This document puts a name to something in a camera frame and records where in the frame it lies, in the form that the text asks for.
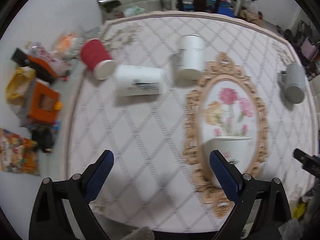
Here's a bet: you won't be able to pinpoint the white paper cup with calligraphy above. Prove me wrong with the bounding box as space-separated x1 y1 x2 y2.
198 135 255 189

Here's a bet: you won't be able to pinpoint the white paper cup lying sideways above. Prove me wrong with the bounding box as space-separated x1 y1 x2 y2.
115 65 164 96

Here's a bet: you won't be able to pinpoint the red paper cup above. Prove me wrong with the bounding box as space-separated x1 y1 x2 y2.
80 38 117 80

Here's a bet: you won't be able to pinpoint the white paper cup lying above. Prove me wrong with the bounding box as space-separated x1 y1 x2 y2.
177 34 205 80

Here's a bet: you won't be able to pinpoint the black right gripper tip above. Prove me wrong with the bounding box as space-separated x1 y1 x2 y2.
293 148 320 179

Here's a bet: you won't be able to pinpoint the colourful picture book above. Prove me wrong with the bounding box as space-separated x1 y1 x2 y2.
1 128 40 175

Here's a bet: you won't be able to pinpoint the orange toy box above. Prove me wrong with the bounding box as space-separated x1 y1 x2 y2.
27 81 63 124

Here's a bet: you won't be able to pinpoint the grey ribbed plastic mug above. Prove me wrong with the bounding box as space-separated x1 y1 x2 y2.
278 63 306 104

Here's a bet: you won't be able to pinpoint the yellow bag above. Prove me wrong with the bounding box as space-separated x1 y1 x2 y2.
5 67 36 106

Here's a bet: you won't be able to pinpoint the floral patterned table mat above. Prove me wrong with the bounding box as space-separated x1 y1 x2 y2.
68 11 318 233

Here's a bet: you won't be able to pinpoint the silver foil package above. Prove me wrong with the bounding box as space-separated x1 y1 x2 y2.
96 0 121 13

